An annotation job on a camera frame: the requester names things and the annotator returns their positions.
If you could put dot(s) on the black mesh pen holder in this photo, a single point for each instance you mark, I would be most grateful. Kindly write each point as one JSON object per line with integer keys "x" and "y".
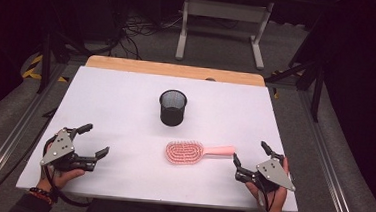
{"x": 172, "y": 116}

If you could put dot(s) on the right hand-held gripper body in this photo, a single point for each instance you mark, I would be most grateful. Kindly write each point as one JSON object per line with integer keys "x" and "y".
{"x": 273, "y": 172}

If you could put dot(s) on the person's right hand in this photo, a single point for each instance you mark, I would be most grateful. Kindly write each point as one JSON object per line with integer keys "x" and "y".
{"x": 278, "y": 199}

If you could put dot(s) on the person's left hand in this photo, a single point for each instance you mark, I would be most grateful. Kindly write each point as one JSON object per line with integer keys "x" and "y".
{"x": 60, "y": 179}

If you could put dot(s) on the white table mat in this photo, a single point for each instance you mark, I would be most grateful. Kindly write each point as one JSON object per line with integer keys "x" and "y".
{"x": 108, "y": 113}

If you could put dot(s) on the aluminium floor rail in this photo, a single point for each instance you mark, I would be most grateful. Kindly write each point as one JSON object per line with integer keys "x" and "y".
{"x": 328, "y": 162}
{"x": 22, "y": 124}

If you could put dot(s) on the pink hairbrush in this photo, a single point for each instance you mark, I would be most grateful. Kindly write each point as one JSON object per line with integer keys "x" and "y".
{"x": 184, "y": 152}

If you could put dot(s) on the yellow black hazard tape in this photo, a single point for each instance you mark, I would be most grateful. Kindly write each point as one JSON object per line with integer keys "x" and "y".
{"x": 275, "y": 93}
{"x": 31, "y": 72}

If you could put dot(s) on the black metal stand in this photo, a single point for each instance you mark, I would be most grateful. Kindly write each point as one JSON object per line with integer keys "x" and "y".
{"x": 45, "y": 66}
{"x": 317, "y": 95}

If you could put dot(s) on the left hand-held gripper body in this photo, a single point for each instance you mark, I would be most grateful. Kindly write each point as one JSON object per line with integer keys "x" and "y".
{"x": 58, "y": 147}

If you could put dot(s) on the grey metal desk frame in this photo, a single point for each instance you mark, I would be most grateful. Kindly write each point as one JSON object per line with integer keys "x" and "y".
{"x": 227, "y": 11}

